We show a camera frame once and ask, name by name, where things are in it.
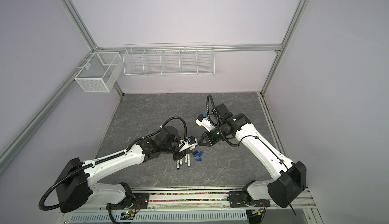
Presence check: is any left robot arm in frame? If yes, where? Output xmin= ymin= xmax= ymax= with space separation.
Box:
xmin=38 ymin=116 xmax=198 ymax=213

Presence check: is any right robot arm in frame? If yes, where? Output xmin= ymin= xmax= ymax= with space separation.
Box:
xmin=196 ymin=94 xmax=307 ymax=208

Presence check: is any white mesh box basket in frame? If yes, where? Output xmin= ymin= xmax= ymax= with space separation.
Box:
xmin=75 ymin=52 xmax=124 ymax=93

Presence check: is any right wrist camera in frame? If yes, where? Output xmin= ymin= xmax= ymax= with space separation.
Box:
xmin=196 ymin=113 xmax=215 ymax=132

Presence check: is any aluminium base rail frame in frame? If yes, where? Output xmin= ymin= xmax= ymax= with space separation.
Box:
xmin=55 ymin=188 xmax=323 ymax=224

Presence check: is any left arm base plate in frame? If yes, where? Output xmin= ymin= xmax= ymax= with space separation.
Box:
xmin=110 ymin=192 xmax=150 ymax=210

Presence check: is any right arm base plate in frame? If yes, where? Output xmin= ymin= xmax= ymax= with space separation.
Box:
xmin=227 ymin=191 xmax=270 ymax=208

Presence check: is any white wire rack basket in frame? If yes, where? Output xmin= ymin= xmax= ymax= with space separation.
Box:
xmin=123 ymin=43 xmax=215 ymax=76

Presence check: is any white vented cable duct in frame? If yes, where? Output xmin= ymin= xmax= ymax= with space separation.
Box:
xmin=68 ymin=210 xmax=248 ymax=224

